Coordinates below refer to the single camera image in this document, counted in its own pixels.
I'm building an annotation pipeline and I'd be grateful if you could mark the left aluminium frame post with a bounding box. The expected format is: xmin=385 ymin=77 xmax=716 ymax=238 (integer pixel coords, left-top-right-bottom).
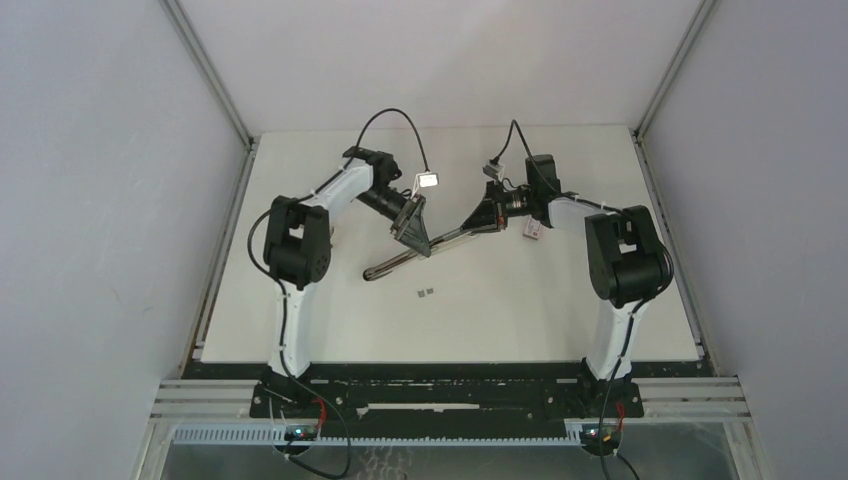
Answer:
xmin=158 ymin=0 xmax=256 ymax=190

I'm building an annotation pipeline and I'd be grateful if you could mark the right aluminium frame post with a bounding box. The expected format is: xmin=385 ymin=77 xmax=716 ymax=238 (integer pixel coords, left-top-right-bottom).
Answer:
xmin=632 ymin=0 xmax=721 ymax=155

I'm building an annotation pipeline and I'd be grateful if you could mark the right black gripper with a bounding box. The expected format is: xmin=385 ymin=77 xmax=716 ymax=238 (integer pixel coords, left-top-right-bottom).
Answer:
xmin=460 ymin=180 xmax=536 ymax=234

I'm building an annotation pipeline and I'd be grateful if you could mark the left controller board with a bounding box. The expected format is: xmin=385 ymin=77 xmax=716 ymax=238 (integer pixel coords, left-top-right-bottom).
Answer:
xmin=284 ymin=426 xmax=319 ymax=443

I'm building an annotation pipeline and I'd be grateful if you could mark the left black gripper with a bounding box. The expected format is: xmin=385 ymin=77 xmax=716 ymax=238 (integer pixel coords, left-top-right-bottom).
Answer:
xmin=355 ymin=187 xmax=430 ymax=258

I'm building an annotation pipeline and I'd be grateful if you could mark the right black camera cable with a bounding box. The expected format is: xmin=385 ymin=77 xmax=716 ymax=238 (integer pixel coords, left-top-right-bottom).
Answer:
xmin=490 ymin=119 xmax=676 ymax=480

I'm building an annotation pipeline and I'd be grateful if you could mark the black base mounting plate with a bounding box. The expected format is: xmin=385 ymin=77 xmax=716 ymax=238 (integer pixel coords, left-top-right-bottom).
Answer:
xmin=156 ymin=361 xmax=713 ymax=438

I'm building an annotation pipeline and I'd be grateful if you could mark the white cable duct rail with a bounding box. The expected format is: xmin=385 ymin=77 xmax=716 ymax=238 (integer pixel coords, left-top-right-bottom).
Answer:
xmin=172 ymin=423 xmax=584 ymax=447

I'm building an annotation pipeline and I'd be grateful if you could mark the aluminium frame post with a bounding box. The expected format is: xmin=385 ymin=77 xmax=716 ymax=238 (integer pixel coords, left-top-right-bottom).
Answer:
xmin=632 ymin=0 xmax=721 ymax=155
xmin=158 ymin=0 xmax=256 ymax=190

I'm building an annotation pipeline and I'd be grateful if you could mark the closed red staple box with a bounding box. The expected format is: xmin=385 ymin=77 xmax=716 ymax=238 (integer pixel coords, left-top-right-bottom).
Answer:
xmin=522 ymin=217 xmax=544 ymax=240

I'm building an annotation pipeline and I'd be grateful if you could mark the grey black long stapler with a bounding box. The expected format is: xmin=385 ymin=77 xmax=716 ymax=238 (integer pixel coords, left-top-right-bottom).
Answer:
xmin=362 ymin=228 xmax=477 ymax=282

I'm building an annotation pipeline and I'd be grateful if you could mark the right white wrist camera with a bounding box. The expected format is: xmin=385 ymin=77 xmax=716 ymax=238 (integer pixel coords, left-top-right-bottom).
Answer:
xmin=483 ymin=162 xmax=504 ymax=182

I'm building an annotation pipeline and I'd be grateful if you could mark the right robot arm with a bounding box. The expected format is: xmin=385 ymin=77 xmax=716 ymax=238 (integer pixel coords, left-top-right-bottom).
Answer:
xmin=460 ymin=154 xmax=674 ymax=416

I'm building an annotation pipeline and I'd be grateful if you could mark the left black camera cable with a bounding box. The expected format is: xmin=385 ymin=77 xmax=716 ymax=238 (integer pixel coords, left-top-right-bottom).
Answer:
xmin=246 ymin=108 xmax=432 ymax=478

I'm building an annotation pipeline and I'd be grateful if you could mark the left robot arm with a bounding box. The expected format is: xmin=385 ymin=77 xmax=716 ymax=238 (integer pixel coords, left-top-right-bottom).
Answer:
xmin=262 ymin=146 xmax=438 ymax=378

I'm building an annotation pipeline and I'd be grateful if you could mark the black camera cable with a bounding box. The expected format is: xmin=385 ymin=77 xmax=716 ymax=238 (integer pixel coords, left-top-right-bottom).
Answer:
xmin=246 ymin=108 xmax=432 ymax=478
xmin=490 ymin=119 xmax=676 ymax=480

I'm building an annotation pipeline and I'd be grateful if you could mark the controller board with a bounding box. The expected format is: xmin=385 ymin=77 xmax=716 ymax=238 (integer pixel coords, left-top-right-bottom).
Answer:
xmin=284 ymin=426 xmax=319 ymax=443
xmin=579 ymin=425 xmax=621 ymax=457

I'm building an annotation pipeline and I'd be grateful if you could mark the right controller board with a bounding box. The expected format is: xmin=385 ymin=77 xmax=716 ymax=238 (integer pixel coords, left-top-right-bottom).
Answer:
xmin=579 ymin=425 xmax=621 ymax=457

